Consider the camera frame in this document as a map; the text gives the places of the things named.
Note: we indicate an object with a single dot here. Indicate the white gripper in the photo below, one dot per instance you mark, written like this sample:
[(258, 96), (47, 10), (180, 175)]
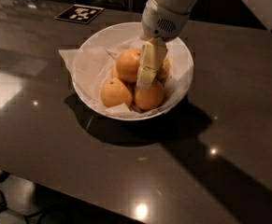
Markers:
[(162, 23)]

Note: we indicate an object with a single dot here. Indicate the orange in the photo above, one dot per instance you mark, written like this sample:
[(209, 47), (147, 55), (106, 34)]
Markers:
[(150, 98), (127, 65), (116, 92), (164, 70)]

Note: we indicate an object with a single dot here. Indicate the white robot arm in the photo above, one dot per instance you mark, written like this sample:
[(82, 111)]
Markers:
[(234, 12)]

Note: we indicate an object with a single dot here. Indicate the white bowl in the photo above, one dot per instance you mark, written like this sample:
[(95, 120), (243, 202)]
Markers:
[(185, 62)]

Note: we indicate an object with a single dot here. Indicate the white paper liner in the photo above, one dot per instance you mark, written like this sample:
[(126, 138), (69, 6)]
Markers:
[(88, 66)]

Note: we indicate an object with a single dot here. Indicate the black white fiducial marker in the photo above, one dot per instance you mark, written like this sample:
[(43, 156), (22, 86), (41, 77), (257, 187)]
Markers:
[(79, 14)]

